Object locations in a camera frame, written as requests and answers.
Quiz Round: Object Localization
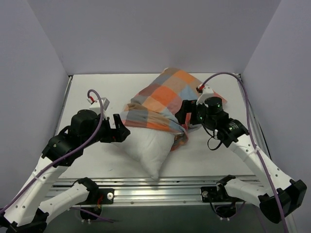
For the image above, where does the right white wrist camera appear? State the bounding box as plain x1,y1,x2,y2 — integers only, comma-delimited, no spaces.
196,84,214,104

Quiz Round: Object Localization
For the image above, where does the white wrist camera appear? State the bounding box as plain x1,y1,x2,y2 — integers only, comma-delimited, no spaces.
196,84,214,104
87,97,110,114

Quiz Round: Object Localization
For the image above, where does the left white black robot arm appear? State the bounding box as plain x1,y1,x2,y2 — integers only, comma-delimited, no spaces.
0,110,130,233

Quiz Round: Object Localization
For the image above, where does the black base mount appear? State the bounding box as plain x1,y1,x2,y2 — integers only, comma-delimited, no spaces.
80,188,114,216
200,186,245,221

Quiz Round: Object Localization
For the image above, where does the white pillow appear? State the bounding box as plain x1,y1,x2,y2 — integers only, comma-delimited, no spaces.
113,127,175,180

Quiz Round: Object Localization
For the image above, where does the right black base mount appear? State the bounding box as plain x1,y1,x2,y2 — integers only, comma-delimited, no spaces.
200,186,245,221

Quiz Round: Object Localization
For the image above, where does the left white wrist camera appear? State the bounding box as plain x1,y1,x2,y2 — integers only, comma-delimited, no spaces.
87,97,110,114

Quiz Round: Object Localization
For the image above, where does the aluminium side rail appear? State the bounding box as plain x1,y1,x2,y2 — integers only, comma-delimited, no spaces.
236,74,271,158
54,75,73,135

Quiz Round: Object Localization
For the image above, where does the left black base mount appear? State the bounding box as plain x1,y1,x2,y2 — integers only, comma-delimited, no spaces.
80,188,114,216

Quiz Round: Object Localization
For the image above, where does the aluminium front rail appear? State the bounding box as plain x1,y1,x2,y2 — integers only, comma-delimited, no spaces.
48,177,291,207

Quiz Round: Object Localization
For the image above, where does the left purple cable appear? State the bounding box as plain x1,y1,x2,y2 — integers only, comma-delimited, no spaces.
0,89,115,223

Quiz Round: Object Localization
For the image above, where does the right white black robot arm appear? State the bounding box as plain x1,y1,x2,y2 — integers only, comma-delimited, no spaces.
175,97,307,223

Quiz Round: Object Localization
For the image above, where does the right aluminium side rail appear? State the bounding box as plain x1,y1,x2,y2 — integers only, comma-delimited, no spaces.
236,74,271,158

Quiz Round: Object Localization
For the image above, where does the checkered orange blue pillowcase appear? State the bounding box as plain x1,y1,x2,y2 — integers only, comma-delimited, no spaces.
122,67,228,151

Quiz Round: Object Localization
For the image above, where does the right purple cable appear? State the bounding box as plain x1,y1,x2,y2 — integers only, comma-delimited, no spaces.
201,71,290,233

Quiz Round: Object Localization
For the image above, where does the purple cable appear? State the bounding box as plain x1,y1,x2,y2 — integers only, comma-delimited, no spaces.
0,89,115,223
201,71,290,233

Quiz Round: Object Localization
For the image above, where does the left aluminium side rail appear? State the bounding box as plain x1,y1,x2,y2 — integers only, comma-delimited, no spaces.
54,75,73,135

